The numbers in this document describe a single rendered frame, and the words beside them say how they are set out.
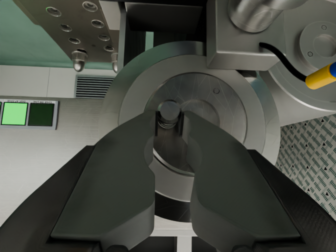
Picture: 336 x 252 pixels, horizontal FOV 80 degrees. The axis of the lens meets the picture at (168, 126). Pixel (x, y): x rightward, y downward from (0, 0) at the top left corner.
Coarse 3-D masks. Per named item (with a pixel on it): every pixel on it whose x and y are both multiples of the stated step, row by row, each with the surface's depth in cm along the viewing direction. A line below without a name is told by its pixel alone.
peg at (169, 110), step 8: (160, 104) 11; (168, 104) 11; (176, 104) 11; (160, 112) 11; (168, 112) 11; (176, 112) 11; (160, 120) 12; (168, 120) 11; (176, 120) 11; (168, 128) 14
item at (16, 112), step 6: (6, 108) 47; (12, 108) 47; (18, 108) 47; (24, 108) 47; (6, 114) 47; (12, 114) 47; (18, 114) 47; (24, 114) 47; (6, 120) 47; (12, 120) 47; (18, 120) 47; (24, 120) 47
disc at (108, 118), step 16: (160, 48) 17; (176, 48) 17; (192, 48) 17; (128, 64) 17; (144, 64) 17; (128, 80) 16; (256, 80) 17; (112, 96) 16; (112, 112) 16; (272, 112) 17; (112, 128) 16; (272, 128) 17; (272, 144) 16; (272, 160) 16; (160, 208) 15; (176, 208) 15
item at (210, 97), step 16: (176, 80) 15; (192, 80) 15; (208, 80) 15; (160, 96) 14; (176, 96) 14; (192, 96) 14; (208, 96) 15; (224, 96) 15; (208, 112) 15; (224, 112) 14; (240, 112) 14; (160, 128) 14; (176, 128) 14; (224, 128) 14; (240, 128) 14; (160, 144) 14; (176, 144) 14; (160, 160) 14; (176, 160) 14
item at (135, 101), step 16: (160, 64) 16; (176, 64) 16; (192, 64) 16; (144, 80) 16; (160, 80) 16; (224, 80) 16; (240, 80) 16; (128, 96) 16; (144, 96) 16; (240, 96) 16; (256, 96) 16; (128, 112) 15; (256, 112) 16; (256, 128) 16; (256, 144) 16; (160, 176) 15; (176, 176) 15; (192, 176) 15; (160, 192) 15; (176, 192) 15
